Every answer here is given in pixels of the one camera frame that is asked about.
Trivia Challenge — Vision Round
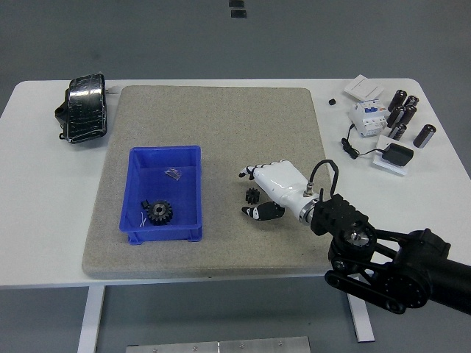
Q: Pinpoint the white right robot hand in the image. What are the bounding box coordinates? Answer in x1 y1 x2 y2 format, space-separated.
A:
237 159 317 223

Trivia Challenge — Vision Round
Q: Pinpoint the large black gear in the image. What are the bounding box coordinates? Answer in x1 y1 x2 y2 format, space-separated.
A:
146 199 174 227

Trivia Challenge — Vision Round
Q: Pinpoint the blue plastic box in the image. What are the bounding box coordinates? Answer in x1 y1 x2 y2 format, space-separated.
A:
119 145 204 244

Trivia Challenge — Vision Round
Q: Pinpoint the grey-brown mat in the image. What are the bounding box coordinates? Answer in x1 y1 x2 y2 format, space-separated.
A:
81 85 349 279

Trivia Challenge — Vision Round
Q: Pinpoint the white circuit breaker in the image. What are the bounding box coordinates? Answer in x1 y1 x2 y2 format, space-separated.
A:
348 98 389 140

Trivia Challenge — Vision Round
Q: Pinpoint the white flat panel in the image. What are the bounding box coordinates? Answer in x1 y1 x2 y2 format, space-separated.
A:
372 134 409 177

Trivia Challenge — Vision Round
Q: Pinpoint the black power adapter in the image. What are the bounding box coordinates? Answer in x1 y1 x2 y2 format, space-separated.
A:
378 143 414 168

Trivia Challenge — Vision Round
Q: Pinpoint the white table leg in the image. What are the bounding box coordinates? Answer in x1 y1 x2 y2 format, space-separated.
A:
344 290 375 343
77 285 107 353

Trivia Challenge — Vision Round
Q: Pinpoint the grey metal plate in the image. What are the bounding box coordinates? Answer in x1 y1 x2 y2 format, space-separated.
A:
126 335 311 353

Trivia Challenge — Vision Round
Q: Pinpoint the black film-wrapped device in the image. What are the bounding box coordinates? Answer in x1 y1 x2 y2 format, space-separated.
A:
54 72 110 146

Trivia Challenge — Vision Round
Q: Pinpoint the black adapter cord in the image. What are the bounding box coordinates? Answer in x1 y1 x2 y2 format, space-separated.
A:
341 124 386 160

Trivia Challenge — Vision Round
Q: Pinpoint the white wall switch plate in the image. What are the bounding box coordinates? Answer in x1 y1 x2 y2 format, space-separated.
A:
344 74 386 102

